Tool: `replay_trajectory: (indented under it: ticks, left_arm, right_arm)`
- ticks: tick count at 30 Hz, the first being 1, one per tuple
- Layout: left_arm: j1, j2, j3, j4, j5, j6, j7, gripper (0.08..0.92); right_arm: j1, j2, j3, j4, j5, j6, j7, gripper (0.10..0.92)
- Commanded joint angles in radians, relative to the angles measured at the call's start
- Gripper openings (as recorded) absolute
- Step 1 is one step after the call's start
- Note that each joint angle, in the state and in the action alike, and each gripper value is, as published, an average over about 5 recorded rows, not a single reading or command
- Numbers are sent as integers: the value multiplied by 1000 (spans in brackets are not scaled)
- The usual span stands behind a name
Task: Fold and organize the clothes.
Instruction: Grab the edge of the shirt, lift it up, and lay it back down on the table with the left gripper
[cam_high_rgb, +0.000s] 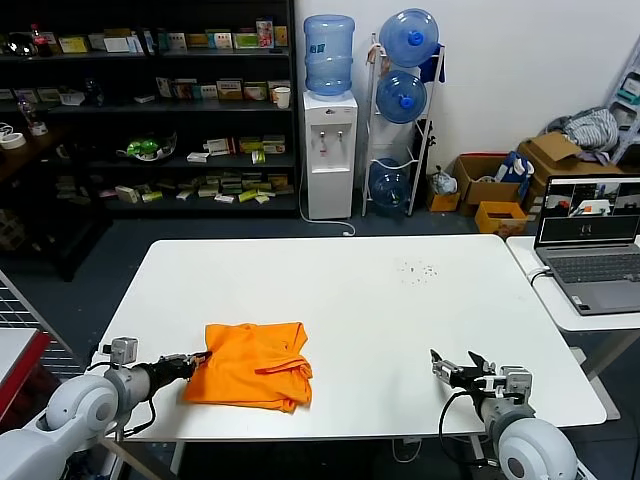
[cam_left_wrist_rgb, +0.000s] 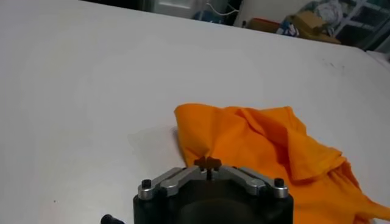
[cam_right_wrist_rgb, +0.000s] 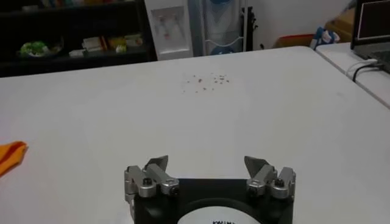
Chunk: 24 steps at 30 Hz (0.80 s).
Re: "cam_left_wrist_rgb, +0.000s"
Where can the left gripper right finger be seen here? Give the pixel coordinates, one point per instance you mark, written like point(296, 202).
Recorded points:
point(243, 179)

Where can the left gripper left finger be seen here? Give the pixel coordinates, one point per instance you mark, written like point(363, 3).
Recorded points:
point(179, 179)

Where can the orange t-shirt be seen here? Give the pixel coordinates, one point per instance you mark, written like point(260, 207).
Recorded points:
point(274, 152)

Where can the striped clothes pile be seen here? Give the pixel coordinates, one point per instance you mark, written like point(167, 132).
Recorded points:
point(330, 10)

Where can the open brown cardboard box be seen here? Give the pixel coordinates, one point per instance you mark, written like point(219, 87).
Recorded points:
point(263, 25)

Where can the blue and white bag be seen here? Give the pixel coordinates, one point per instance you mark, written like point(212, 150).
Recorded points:
point(288, 29)

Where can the blue water jug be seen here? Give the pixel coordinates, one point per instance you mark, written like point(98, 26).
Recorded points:
point(208, 16)

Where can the large cardboard box with flaps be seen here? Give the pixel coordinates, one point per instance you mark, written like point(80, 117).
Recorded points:
point(314, 29)

